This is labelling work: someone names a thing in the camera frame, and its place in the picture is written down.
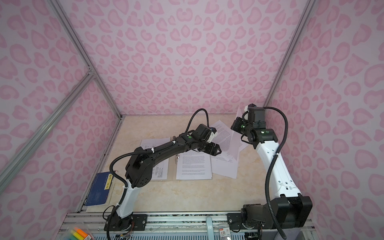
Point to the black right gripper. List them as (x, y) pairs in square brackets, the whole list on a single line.
[(236, 124)]

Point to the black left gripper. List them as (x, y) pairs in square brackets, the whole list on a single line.
[(211, 150)]

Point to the central printed text sheet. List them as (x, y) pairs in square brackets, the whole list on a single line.
[(223, 136)]

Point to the translucent beige file folder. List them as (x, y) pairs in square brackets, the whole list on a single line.
[(172, 169)]

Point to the technical drawing paper sheet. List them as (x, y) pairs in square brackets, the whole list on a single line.
[(160, 171)]

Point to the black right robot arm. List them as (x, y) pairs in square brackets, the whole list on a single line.
[(286, 207)]

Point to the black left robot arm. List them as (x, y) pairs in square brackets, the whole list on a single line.
[(140, 167)]

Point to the small labelled plastic bag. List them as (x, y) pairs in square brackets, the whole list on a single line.
[(225, 232)]

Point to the blue booklet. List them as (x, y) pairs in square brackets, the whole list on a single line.
[(100, 189)]

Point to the highlighter marker pack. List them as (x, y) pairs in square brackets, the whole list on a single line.
[(78, 234)]

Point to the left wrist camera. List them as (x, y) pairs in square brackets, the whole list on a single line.
[(204, 133)]

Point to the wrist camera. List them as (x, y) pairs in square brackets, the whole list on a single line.
[(254, 114), (204, 133)]

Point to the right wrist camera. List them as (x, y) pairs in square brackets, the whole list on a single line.
[(254, 114)]

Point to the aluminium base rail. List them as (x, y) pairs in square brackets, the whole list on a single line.
[(167, 226)]

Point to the right corner aluminium post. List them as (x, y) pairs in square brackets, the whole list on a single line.
[(308, 11)]

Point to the corner aluminium post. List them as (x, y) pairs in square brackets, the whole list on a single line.
[(81, 50), (308, 11)]

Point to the diagonal aluminium frame bar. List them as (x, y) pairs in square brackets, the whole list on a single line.
[(23, 155)]

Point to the left corner aluminium post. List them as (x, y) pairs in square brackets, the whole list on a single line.
[(81, 50)]

